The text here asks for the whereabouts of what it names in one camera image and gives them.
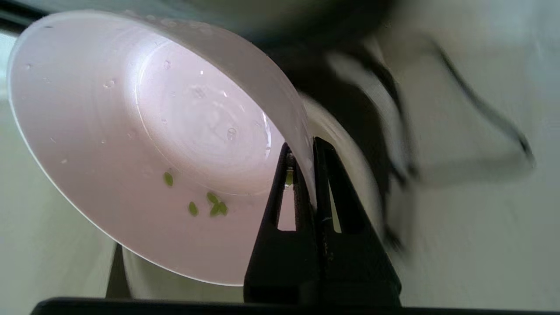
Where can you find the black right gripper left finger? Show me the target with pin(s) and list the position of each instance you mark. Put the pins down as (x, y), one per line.
(280, 262)

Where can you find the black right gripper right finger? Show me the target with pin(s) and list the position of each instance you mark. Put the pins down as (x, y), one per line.
(358, 262)

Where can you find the chopped green food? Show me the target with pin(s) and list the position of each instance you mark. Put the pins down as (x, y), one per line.
(214, 205)

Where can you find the pink bowl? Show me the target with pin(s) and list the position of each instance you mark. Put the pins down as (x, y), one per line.
(109, 153)

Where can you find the black rice cooker body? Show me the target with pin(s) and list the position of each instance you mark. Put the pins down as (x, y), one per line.
(350, 109)

